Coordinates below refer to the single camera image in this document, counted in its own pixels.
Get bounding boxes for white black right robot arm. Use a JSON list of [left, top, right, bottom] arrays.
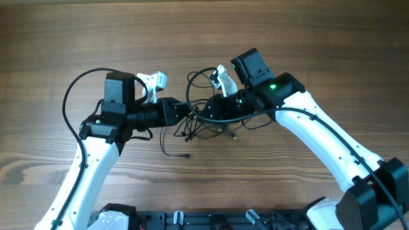
[[200, 49, 408, 229]]

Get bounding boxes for black cable bundle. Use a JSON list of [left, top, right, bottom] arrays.
[[158, 70, 239, 158]]

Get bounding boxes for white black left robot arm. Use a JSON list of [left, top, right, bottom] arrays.
[[36, 68, 189, 229]]

